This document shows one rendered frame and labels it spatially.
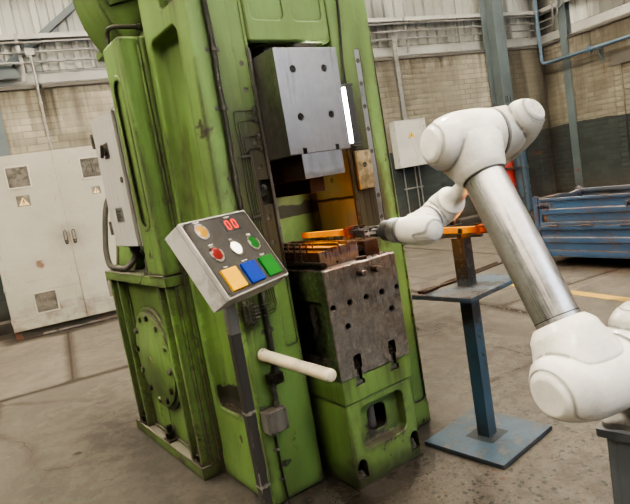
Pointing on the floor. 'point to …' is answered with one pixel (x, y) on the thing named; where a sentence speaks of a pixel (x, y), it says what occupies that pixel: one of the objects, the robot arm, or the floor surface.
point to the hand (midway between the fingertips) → (356, 231)
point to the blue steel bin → (597, 222)
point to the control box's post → (247, 402)
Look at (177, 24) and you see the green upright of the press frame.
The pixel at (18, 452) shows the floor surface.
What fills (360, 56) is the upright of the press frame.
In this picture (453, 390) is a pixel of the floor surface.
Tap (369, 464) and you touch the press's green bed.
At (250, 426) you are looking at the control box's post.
